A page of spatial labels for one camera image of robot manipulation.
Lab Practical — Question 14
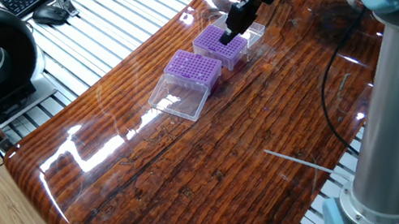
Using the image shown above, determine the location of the purple pipette tip holder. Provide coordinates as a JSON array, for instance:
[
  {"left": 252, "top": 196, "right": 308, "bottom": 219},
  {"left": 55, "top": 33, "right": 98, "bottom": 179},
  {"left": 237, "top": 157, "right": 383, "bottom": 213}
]
[
  {"left": 142, "top": 43, "right": 232, "bottom": 129},
  {"left": 190, "top": 11, "right": 272, "bottom": 75}
]

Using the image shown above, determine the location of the glossy wood grain mat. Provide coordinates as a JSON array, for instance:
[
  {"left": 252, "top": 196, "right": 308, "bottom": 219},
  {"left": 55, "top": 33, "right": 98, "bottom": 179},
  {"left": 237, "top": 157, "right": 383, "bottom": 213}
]
[{"left": 0, "top": 0, "right": 399, "bottom": 224}]

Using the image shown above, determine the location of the thin white rod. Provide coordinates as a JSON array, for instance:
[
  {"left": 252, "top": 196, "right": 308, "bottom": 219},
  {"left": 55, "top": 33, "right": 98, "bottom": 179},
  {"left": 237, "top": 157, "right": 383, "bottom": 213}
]
[{"left": 262, "top": 137, "right": 334, "bottom": 185}]

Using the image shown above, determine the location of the black computer mouse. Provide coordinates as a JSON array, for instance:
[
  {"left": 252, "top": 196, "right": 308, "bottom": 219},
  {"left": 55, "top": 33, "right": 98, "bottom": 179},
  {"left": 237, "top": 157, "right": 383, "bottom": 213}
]
[{"left": 31, "top": 2, "right": 73, "bottom": 29}]

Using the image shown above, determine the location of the black computer keyboard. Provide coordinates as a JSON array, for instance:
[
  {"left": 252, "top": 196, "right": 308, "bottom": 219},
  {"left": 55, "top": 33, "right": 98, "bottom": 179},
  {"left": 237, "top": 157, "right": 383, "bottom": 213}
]
[{"left": 0, "top": 0, "right": 58, "bottom": 20}]

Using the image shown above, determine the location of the black cable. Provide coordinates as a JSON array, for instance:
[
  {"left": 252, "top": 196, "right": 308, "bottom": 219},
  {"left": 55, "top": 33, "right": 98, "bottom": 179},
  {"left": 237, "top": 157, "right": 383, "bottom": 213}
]
[{"left": 307, "top": 8, "right": 392, "bottom": 159}]

